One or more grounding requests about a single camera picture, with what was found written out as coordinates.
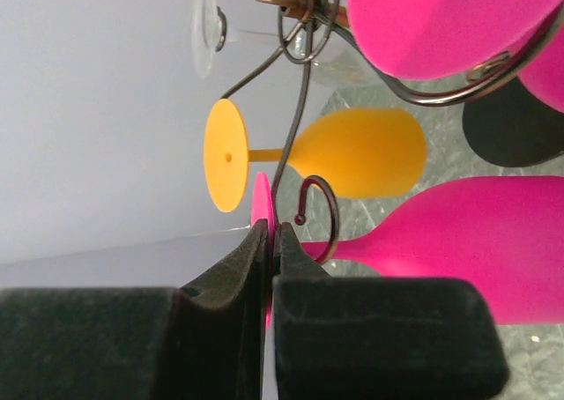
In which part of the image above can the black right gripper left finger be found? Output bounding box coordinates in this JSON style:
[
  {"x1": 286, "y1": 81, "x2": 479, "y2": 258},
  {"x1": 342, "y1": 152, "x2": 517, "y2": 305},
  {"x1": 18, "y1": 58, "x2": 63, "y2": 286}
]
[{"x1": 1, "y1": 220, "x2": 269, "y2": 399}]

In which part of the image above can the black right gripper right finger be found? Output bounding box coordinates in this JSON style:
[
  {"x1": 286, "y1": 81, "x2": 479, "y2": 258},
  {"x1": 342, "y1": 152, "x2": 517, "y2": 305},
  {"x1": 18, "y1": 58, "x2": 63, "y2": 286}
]
[{"x1": 272, "y1": 223, "x2": 509, "y2": 399}]

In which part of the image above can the pink wine glass front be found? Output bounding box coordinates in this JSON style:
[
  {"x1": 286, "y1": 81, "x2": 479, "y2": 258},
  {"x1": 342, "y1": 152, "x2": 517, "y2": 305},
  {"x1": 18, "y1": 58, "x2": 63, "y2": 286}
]
[{"x1": 250, "y1": 171, "x2": 564, "y2": 330}]

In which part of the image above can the pink wine glass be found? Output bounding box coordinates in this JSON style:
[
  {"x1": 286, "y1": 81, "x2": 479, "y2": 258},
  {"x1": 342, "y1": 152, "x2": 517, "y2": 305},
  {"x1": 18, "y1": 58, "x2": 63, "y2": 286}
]
[
  {"x1": 346, "y1": 0, "x2": 563, "y2": 107},
  {"x1": 250, "y1": 171, "x2": 564, "y2": 330}
]

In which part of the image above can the orange wine glass left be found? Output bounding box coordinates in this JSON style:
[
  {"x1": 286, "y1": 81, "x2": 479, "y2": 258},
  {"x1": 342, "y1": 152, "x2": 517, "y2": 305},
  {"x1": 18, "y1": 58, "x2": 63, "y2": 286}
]
[{"x1": 204, "y1": 99, "x2": 427, "y2": 212}]

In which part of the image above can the clear wine glass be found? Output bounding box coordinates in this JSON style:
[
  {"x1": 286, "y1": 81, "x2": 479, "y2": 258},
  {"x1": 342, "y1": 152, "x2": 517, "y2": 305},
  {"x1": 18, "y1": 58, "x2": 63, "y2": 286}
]
[{"x1": 191, "y1": 0, "x2": 379, "y2": 89}]

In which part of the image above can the copper wire glass rack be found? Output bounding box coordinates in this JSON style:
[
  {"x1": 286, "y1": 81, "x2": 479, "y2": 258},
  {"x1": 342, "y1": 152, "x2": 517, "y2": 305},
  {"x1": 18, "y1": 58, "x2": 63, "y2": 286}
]
[{"x1": 219, "y1": 0, "x2": 564, "y2": 264}]

